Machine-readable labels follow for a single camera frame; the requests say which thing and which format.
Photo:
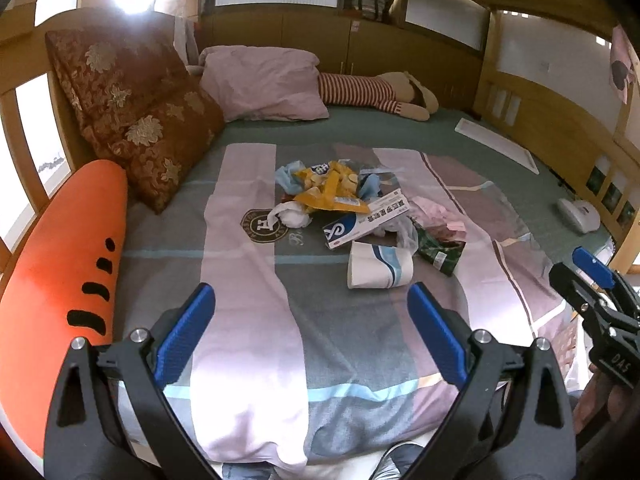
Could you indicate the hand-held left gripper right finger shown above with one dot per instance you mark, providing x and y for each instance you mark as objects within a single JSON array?
[{"x": 437, "y": 335}]

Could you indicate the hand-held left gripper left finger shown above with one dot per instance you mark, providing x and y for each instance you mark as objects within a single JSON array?
[{"x": 182, "y": 335}]

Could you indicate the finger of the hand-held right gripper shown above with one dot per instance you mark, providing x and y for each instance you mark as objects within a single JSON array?
[
  {"x": 592, "y": 261},
  {"x": 575, "y": 287}
]

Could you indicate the white paper cup blue stripe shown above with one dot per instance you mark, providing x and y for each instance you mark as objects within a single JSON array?
[{"x": 377, "y": 266}]

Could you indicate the blue and white medicine box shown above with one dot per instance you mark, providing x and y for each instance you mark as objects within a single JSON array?
[{"x": 367, "y": 220}]

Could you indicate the person's right hand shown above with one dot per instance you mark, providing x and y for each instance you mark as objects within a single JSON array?
[{"x": 597, "y": 400}]

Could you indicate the small white appliance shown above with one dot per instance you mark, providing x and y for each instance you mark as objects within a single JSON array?
[{"x": 580, "y": 214}]

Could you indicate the pink grey patterned bed sheet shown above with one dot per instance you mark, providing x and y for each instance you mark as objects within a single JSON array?
[{"x": 250, "y": 320}]

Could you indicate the green snack wrapper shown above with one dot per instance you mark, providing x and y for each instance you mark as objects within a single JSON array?
[{"x": 440, "y": 250}]

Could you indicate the clear plastic bag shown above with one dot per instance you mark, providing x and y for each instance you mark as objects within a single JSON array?
[{"x": 405, "y": 232}]

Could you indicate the crumpled pink paper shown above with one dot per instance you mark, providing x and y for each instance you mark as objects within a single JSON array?
[{"x": 440, "y": 215}]

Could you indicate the orange carrot plush pillow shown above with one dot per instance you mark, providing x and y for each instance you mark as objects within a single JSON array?
[{"x": 55, "y": 280}]

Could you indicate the flat white box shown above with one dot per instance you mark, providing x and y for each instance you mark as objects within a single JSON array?
[{"x": 497, "y": 142}]

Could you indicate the crumpled white tissue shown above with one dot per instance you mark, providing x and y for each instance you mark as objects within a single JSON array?
[{"x": 294, "y": 215}]

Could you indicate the yellow snack bag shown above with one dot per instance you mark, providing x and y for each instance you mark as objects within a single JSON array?
[{"x": 330, "y": 187}]

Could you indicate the brown floral cushion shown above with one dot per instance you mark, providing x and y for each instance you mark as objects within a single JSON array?
[
  {"x": 160, "y": 145},
  {"x": 110, "y": 75}
]

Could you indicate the blue face mask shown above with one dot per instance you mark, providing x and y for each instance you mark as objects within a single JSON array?
[{"x": 290, "y": 175}]

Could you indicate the pink hanging cloth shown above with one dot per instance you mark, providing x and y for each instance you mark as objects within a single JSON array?
[{"x": 622, "y": 65}]

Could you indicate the green bed sheet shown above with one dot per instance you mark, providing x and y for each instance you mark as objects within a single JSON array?
[{"x": 390, "y": 130}]

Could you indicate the striped plush doll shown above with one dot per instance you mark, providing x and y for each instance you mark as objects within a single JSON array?
[{"x": 380, "y": 92}]

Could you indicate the pink pillow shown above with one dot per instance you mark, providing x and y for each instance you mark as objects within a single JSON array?
[{"x": 262, "y": 82}]

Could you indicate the wooden headboard cabinet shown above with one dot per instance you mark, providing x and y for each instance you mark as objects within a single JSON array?
[{"x": 310, "y": 35}]

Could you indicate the wooden bed side rail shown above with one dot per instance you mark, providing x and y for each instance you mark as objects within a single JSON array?
[{"x": 575, "y": 125}]

